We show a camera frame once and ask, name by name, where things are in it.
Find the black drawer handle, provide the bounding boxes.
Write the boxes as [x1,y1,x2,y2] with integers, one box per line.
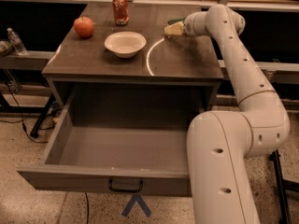
[108,179,144,193]

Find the grey cabinet with top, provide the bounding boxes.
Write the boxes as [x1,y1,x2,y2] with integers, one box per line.
[43,3,223,123]

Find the blue tape floor marker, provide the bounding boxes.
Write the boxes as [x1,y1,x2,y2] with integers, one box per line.
[121,195,152,217]

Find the clear plastic water bottle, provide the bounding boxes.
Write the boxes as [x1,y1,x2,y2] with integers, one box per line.
[7,28,27,55]

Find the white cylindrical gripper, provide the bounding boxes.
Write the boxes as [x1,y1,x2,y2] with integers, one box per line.
[183,12,208,36]

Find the crushed orange soda can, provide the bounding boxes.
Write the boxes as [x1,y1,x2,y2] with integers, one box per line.
[112,0,129,26]

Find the green and yellow sponge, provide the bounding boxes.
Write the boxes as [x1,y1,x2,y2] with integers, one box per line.
[164,18,184,35]

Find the grey rail right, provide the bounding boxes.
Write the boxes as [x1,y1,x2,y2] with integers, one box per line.
[219,59,299,90]

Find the black table leg left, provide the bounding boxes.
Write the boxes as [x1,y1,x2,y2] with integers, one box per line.
[30,94,55,138]

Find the red apple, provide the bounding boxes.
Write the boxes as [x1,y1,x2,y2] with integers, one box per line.
[73,16,94,38]

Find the round dish at left edge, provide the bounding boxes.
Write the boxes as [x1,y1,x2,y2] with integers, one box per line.
[0,40,12,57]

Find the black stand leg right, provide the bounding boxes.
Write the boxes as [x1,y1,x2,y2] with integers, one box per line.
[270,150,299,224]

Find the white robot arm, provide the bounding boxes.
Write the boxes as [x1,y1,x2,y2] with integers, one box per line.
[184,4,290,224]

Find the open grey top drawer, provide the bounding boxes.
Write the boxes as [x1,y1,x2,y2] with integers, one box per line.
[17,83,200,198]

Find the black cable on floor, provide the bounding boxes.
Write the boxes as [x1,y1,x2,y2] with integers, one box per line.
[0,81,57,145]

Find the white bowl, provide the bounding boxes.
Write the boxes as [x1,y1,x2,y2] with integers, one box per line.
[104,32,147,58]

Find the grey side shelf left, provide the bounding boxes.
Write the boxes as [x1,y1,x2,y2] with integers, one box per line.
[0,50,54,71]

